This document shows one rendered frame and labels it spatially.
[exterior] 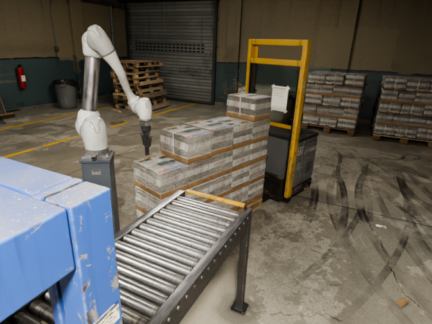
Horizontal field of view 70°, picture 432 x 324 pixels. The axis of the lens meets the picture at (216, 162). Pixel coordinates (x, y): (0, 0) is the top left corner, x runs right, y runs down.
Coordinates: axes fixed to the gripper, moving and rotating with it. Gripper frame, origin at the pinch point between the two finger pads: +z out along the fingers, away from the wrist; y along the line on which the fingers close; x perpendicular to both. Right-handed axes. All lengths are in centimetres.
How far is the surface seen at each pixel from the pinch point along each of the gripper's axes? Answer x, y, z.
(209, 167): -53, -18, 23
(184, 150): -26.0, -15.6, 1.1
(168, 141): -26.5, 7.0, -0.6
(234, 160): -87, -18, 24
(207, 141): -49, -19, -3
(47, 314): 109, -94, 16
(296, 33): -653, 259, -119
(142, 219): 47, -62, 16
